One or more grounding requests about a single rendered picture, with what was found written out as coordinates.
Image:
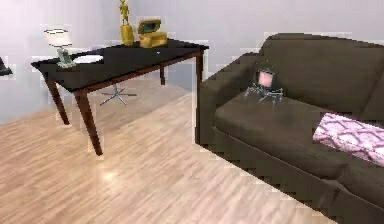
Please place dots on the grey star chair base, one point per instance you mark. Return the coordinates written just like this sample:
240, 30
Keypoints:
116, 95

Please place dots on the pink screen legged gadget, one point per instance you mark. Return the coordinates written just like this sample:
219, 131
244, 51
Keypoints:
266, 85

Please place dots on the dark wooden table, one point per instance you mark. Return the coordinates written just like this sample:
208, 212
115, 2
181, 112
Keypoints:
133, 61

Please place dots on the pink patterned pillow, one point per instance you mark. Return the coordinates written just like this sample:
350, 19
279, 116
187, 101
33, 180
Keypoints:
350, 136

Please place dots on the dark brown sofa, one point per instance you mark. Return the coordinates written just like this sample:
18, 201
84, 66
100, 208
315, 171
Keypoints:
300, 133

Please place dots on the white shade table lamp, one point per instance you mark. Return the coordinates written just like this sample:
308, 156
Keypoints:
60, 45

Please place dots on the black furniture corner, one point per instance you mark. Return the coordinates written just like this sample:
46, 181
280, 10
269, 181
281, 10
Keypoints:
4, 68

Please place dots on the golden box clock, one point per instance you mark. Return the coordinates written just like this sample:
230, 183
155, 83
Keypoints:
151, 35

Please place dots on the white plate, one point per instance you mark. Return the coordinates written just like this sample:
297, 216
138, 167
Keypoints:
88, 58

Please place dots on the golden statuette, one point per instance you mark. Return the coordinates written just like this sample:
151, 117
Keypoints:
126, 28

